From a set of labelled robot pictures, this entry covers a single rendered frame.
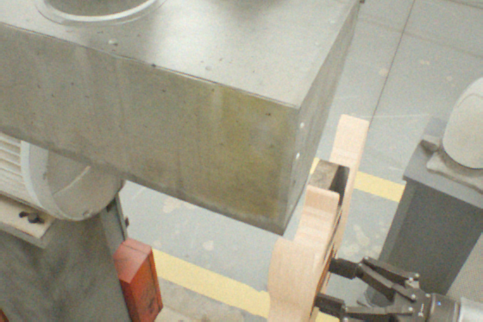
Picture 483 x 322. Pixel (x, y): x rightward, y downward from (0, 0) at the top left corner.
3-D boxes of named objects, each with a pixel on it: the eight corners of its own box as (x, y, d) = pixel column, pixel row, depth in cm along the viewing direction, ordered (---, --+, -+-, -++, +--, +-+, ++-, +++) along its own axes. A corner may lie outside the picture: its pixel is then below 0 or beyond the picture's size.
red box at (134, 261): (72, 305, 155) (40, 232, 129) (94, 272, 164) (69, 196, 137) (145, 338, 149) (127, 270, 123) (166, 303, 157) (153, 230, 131)
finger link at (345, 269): (355, 268, 86) (356, 265, 87) (314, 255, 88) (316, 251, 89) (352, 280, 88) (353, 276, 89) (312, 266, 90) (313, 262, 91)
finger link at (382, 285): (414, 301, 81) (418, 296, 82) (355, 262, 87) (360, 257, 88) (407, 316, 83) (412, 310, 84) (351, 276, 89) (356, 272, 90)
